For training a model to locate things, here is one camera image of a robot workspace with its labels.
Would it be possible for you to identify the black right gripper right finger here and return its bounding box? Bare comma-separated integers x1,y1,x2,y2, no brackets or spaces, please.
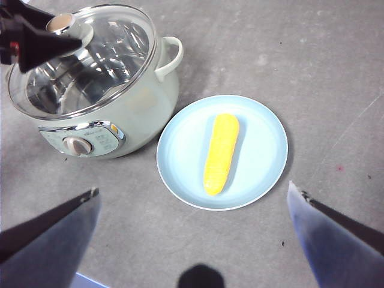
287,179,384,288

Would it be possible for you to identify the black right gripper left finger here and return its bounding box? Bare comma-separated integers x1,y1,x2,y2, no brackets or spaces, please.
0,187,101,288

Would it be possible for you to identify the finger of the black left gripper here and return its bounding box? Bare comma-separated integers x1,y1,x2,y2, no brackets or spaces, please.
17,28,83,73
13,0,62,26

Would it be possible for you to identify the glass lid with green knob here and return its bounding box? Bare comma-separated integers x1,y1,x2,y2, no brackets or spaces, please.
7,3,158,121

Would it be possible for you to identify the yellow corn cob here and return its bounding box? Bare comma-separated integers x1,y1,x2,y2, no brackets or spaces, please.
203,113,241,196

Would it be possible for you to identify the pale green electric steamer pot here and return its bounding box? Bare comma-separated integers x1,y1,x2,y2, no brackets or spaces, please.
6,29,184,159

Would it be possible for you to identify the blue round plate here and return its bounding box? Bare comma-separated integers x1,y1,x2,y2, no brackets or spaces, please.
155,94,289,212

